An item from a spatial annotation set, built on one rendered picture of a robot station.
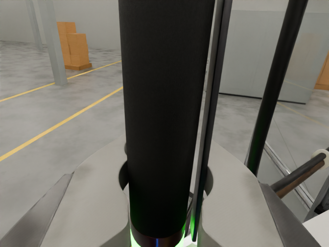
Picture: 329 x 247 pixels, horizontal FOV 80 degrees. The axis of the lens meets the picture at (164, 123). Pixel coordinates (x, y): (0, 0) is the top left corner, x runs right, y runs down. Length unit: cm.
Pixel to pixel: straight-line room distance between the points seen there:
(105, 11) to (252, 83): 1065
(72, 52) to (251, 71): 616
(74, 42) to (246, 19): 567
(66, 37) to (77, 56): 71
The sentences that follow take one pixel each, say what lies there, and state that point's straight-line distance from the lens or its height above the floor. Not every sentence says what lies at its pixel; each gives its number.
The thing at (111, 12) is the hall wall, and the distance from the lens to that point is 1398.
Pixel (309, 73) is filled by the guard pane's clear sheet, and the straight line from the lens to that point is 126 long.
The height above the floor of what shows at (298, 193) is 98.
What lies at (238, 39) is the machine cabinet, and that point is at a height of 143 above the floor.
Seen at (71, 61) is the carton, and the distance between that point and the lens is 854.
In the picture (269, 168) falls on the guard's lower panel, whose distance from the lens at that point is 150.
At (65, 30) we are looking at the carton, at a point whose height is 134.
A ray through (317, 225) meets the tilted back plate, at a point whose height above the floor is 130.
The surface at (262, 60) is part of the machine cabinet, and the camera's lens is 565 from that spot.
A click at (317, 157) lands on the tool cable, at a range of 37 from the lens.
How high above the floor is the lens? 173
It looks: 27 degrees down
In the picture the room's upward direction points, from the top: 3 degrees clockwise
